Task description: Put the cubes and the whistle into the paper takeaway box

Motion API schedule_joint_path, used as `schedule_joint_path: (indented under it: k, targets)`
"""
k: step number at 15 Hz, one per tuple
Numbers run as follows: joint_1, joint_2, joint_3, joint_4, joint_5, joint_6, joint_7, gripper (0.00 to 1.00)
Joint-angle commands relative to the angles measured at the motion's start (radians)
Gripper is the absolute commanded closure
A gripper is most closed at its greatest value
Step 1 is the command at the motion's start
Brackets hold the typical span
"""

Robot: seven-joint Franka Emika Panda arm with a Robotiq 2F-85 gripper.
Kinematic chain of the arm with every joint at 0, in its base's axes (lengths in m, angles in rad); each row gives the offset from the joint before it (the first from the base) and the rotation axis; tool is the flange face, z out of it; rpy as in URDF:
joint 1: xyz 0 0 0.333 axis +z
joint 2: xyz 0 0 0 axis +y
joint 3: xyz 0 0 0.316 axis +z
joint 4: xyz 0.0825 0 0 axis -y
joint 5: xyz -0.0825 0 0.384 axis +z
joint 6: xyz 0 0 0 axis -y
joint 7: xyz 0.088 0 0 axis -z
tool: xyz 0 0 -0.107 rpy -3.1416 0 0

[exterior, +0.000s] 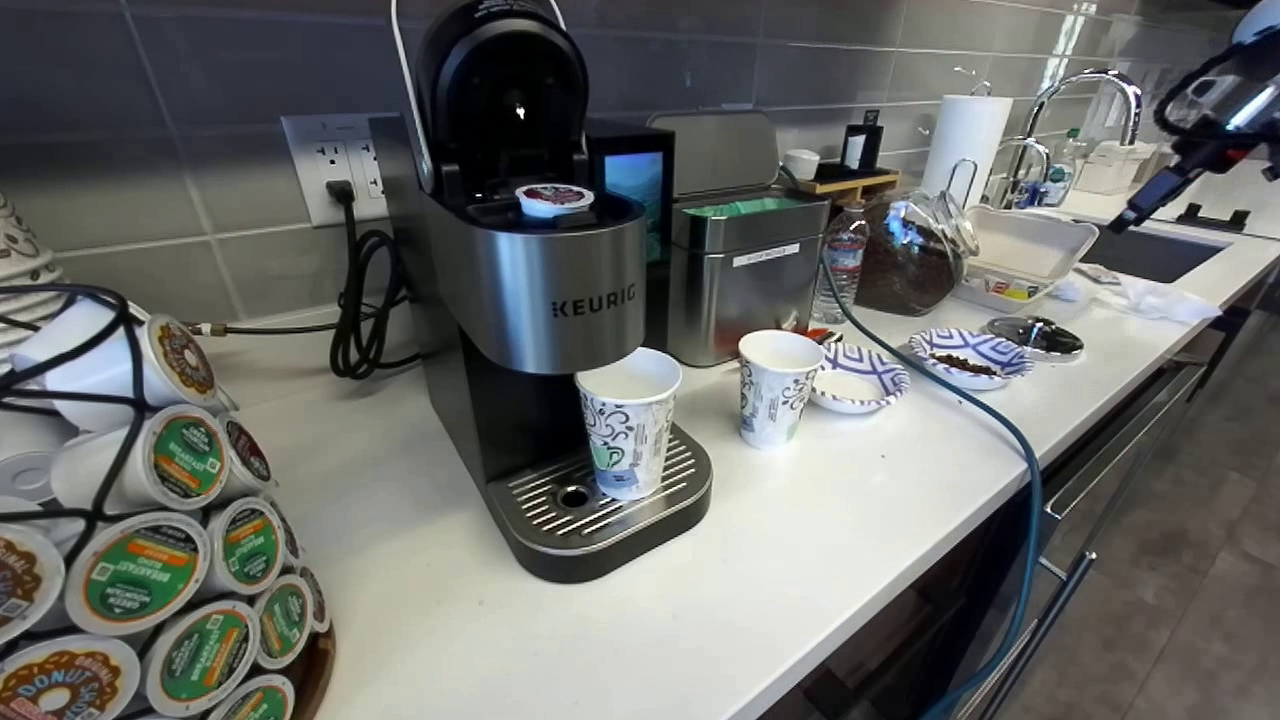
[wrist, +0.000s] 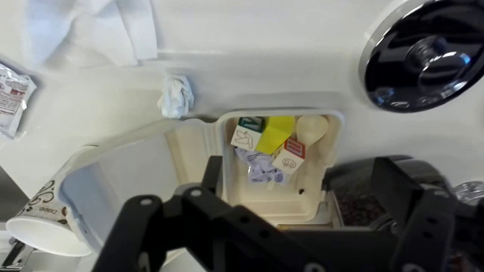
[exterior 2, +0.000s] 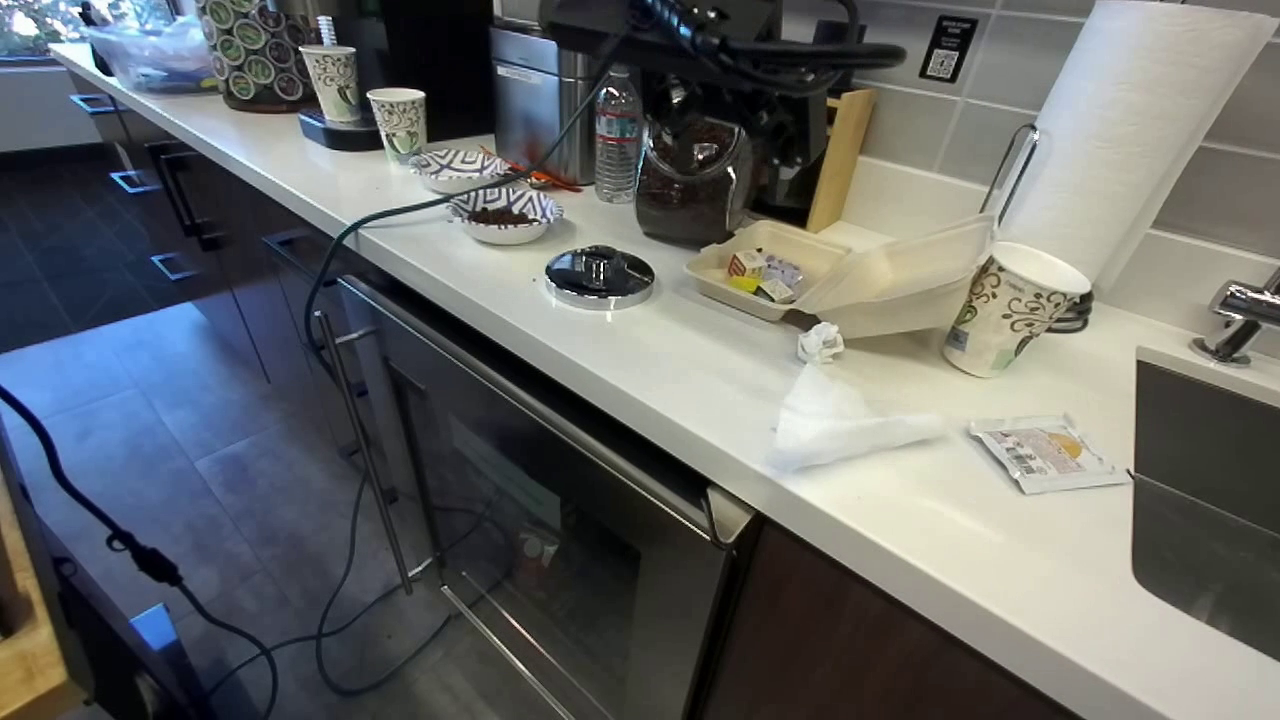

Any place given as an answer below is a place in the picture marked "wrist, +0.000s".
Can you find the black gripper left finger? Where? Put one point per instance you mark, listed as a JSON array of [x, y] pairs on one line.
[[136, 227]]

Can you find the cream paper takeaway box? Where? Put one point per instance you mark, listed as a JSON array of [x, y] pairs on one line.
[[281, 202]]

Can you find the red picture wooden cube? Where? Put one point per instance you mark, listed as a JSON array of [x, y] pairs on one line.
[[289, 159]]

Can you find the white red printed packet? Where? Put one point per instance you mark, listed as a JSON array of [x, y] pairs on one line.
[[13, 99]]

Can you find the green letter wooden cube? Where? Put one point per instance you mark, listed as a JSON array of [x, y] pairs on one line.
[[246, 137]]

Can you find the crumpled white paper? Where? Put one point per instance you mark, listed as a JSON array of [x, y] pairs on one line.
[[175, 97]]

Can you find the brown print paper cup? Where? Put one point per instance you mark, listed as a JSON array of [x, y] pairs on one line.
[[45, 221]]

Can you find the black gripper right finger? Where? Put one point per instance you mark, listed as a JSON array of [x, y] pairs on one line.
[[428, 227]]

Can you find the wooden spoon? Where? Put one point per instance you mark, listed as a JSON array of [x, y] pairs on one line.
[[311, 131]]

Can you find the white folded plastic bag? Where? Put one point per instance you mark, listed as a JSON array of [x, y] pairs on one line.
[[95, 31]]

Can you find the white printed paper sachet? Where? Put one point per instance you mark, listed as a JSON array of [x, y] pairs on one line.
[[261, 169]]

